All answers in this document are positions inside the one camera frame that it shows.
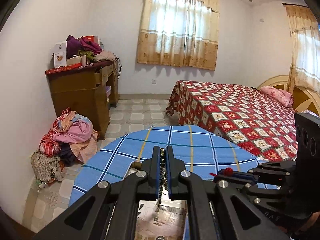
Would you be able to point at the beige window curtain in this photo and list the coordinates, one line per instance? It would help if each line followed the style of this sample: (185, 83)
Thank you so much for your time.
(179, 33)

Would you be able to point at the pink floral pillow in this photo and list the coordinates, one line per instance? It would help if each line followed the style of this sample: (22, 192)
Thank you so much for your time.
(282, 96)

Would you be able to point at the red knot charm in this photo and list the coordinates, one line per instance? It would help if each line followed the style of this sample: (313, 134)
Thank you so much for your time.
(223, 172)

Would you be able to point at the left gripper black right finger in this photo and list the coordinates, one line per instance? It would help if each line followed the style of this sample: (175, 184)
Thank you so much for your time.
(217, 210)

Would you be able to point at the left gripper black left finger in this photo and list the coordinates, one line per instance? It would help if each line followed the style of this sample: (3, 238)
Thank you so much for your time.
(108, 210)

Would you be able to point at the beige side curtain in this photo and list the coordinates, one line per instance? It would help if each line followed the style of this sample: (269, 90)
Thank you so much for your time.
(304, 31)

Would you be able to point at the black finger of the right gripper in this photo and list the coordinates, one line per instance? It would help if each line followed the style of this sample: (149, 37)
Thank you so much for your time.
(238, 178)

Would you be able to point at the white product box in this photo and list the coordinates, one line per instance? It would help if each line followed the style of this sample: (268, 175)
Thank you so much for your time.
(60, 54)

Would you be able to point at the wooden headboard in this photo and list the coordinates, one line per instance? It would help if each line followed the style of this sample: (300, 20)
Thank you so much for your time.
(303, 98)

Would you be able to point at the pile of clothes on floor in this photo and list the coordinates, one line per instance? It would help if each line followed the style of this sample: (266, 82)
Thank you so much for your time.
(70, 140)

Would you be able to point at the flat red box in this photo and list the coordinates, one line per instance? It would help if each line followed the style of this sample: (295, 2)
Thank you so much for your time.
(62, 69)

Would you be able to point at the red patterned bedspread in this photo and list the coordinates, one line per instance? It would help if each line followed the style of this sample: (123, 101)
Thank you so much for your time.
(244, 116)

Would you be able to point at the blue plaid tablecloth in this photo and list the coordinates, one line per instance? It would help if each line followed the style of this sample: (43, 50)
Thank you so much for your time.
(202, 152)

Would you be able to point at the brown wooden desk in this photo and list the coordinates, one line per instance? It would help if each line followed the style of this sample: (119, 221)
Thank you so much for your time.
(90, 91)

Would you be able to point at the printed paper in tin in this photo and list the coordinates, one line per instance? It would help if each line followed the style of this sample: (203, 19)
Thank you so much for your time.
(160, 222)

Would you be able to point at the clothes heap on desk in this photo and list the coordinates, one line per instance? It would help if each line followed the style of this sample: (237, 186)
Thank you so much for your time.
(86, 46)

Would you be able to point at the pink metal tin box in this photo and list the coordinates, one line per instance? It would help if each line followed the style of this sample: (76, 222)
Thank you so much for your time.
(160, 219)

